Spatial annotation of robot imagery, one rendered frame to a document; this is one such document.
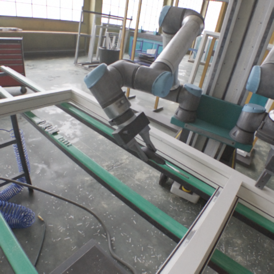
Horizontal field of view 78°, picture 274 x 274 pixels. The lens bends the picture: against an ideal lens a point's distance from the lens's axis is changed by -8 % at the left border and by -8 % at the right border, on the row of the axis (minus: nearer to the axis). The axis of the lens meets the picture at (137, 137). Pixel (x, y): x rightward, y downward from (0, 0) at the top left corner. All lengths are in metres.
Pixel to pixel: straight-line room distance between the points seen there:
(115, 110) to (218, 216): 0.42
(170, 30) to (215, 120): 0.83
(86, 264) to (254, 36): 1.66
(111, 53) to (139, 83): 4.23
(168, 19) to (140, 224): 1.42
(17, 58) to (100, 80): 3.29
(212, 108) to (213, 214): 1.17
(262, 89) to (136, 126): 0.44
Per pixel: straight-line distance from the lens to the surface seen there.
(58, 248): 1.49
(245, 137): 1.50
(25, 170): 1.69
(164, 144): 0.78
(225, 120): 1.63
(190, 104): 1.48
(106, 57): 4.89
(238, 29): 1.63
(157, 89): 0.63
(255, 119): 1.46
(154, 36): 9.04
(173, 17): 1.12
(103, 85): 0.59
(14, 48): 3.78
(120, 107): 0.59
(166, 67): 0.68
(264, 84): 0.70
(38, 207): 1.71
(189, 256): 0.46
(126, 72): 0.67
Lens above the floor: 1.32
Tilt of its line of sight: 31 degrees down
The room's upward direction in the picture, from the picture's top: 10 degrees clockwise
